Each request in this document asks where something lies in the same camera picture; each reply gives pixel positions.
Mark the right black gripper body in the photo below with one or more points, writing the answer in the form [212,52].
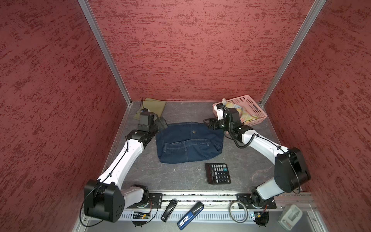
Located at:
[225,125]

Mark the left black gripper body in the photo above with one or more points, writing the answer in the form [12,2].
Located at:
[157,126]

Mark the olive green skirt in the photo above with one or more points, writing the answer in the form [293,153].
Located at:
[153,105]

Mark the blue denim skirt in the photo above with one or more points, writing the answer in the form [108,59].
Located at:
[188,142]

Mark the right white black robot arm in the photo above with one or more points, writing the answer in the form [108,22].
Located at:
[290,168]

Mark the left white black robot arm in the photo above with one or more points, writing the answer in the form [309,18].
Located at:
[104,198]

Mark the pastel patterned cloth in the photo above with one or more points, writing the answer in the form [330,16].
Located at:
[244,114]

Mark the pink plastic basket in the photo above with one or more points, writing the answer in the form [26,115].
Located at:
[251,106]

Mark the black desk calculator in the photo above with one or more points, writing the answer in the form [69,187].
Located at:
[217,174]

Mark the blue black stapler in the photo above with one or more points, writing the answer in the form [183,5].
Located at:
[190,215]

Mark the left small circuit board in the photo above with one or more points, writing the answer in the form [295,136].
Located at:
[141,215]

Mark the small circuit board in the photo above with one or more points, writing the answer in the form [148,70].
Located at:
[141,215]
[262,219]

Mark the right small circuit board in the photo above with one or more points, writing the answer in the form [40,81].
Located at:
[262,219]

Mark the grey plastic dispenser box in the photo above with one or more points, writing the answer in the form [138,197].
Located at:
[290,217]

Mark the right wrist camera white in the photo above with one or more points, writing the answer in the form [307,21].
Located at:
[219,112]

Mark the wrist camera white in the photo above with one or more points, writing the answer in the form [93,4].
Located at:
[146,121]
[219,112]

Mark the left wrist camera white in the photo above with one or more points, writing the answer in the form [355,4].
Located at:
[146,121]

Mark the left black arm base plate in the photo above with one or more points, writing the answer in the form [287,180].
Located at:
[154,201]

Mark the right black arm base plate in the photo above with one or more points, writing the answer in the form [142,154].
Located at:
[243,200]

